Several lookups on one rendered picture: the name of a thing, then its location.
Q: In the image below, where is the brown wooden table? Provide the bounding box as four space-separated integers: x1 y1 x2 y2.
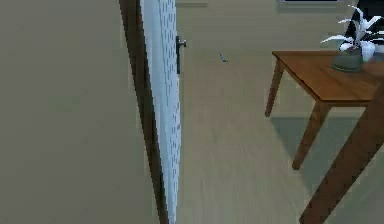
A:
264 50 384 224

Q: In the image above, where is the black door handle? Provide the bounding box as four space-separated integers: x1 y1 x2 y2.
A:
175 35 188 75

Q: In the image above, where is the dark framed wall picture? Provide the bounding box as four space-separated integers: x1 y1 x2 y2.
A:
276 0 344 4

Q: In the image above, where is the white leafed house plant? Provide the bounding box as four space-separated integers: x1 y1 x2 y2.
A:
320 4 384 73

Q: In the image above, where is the pale blue room door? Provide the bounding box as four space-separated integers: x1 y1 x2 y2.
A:
118 0 183 224

